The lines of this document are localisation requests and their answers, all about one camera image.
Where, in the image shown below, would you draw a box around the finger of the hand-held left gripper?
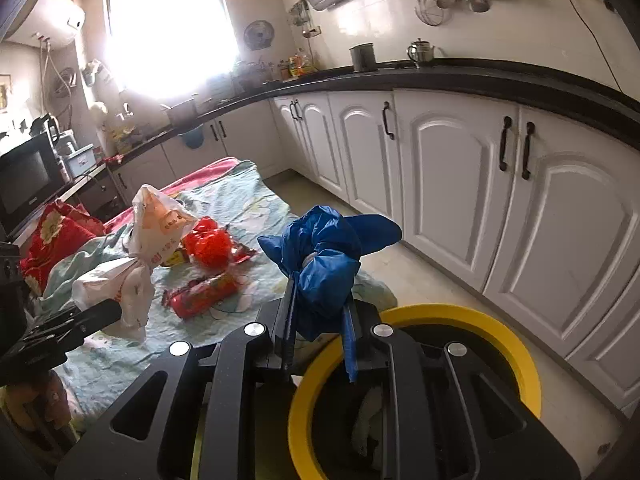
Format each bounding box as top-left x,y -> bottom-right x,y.
27,299 -> 124,358

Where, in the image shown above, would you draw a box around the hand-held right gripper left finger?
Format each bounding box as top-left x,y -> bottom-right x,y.
55,275 -> 301,480

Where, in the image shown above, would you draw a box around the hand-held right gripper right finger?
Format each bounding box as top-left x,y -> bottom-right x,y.
341,302 -> 583,480

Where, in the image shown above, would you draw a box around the blue plastic bag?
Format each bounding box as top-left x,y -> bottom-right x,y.
257,204 -> 403,342

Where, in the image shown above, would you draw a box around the dark red snack wrapper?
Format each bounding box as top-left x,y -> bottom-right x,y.
227,242 -> 260,265

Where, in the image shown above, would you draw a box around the red plastic bag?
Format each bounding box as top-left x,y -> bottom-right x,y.
181,216 -> 235,267

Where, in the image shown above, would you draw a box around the white printed plastic bag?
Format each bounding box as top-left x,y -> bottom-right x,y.
71,184 -> 200,345

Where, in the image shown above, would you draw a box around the yellow rimmed trash bin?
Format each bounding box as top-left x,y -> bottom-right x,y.
287,304 -> 543,480

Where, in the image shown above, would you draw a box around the red floral pillow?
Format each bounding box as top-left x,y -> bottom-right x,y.
20,200 -> 106,296

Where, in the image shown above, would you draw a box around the black microwave oven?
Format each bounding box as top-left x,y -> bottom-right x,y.
0,132 -> 68,238

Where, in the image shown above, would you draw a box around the cartoon cat printed blanket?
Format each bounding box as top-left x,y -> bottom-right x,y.
40,160 -> 398,426

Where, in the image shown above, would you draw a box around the dark drawer cabinet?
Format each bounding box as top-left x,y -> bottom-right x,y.
65,165 -> 126,221

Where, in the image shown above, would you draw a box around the blue plastic box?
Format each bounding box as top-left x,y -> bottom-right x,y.
62,144 -> 96,178

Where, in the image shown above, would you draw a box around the black kettle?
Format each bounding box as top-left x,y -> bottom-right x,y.
30,115 -> 63,148

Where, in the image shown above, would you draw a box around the pink blanket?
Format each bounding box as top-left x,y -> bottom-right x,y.
102,156 -> 241,233

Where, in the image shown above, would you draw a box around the white base cabinets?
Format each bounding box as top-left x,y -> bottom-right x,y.
110,87 -> 640,411

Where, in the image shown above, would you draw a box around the metal cooking pot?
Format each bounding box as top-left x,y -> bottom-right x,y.
160,95 -> 201,128

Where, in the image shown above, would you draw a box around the group of condiment bottles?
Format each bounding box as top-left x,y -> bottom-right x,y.
277,49 -> 321,81

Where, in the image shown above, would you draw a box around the metal cup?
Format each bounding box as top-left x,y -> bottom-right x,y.
349,43 -> 377,72

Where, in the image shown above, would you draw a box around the white water heater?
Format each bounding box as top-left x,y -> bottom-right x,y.
0,0 -> 86,51

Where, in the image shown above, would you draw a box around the small metal teapot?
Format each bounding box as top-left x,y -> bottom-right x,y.
407,38 -> 436,67

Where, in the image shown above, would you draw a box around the hanging whisk and tools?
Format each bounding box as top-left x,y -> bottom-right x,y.
289,0 -> 321,38

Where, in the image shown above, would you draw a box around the window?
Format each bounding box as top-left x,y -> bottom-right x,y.
104,0 -> 241,98

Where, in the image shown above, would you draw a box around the black countertop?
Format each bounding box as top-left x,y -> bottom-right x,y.
102,58 -> 640,153

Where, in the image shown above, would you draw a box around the round wall fan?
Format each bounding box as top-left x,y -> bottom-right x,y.
243,20 -> 275,51

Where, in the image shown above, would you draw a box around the black power cable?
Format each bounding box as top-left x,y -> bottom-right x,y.
570,0 -> 626,93

